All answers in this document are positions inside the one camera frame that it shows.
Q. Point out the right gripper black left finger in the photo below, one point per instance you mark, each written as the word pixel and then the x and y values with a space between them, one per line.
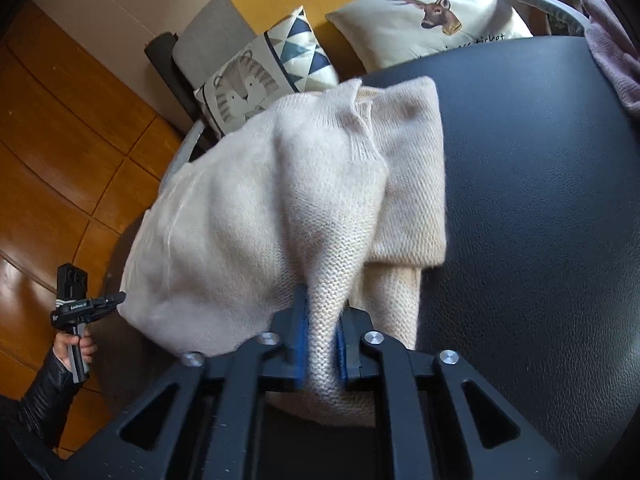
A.
pixel 198 421

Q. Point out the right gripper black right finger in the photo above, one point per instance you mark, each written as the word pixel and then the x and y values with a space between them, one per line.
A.
pixel 436 416

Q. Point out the beige knit sweater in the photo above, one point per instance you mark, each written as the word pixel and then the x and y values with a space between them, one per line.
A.
pixel 342 191

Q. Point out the left arm black sleeve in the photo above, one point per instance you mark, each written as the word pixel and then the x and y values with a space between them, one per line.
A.
pixel 32 427

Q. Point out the orange wooden cabinet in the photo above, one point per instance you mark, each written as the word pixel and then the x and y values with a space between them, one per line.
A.
pixel 81 159

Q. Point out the tiger print cushion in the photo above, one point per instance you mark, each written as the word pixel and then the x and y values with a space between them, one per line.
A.
pixel 270 75

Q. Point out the grey yellow blue sofa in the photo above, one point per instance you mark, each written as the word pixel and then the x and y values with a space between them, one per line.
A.
pixel 223 27

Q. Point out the deer print cushion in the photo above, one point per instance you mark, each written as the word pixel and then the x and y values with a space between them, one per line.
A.
pixel 385 33

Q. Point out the mauve knit garment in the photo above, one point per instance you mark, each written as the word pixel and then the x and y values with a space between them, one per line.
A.
pixel 614 52

